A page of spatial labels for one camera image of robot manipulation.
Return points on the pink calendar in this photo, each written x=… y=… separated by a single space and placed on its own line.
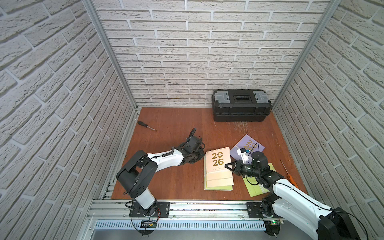
x=216 y=160

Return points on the aluminium mounting rail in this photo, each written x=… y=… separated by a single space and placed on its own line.
x=179 y=210

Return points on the black plastic toolbox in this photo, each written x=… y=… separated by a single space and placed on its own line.
x=240 y=105

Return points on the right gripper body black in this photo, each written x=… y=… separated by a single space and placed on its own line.
x=245 y=170

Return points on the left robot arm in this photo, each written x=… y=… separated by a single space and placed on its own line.
x=136 y=175

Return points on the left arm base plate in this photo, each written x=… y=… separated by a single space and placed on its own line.
x=154 y=211

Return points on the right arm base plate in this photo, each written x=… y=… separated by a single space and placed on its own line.
x=255 y=210

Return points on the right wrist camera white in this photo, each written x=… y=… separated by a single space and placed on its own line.
x=245 y=156

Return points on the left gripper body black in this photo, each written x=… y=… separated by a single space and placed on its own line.
x=194 y=154

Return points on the black handled screwdriver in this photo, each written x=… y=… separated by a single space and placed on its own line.
x=146 y=126

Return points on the orange handled screwdriver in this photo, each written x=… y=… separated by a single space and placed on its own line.
x=290 y=177

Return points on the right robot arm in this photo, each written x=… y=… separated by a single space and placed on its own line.
x=317 y=220

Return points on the green calendar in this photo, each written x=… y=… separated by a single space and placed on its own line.
x=226 y=175
x=253 y=186

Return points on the purple calendar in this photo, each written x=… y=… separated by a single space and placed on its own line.
x=249 y=144

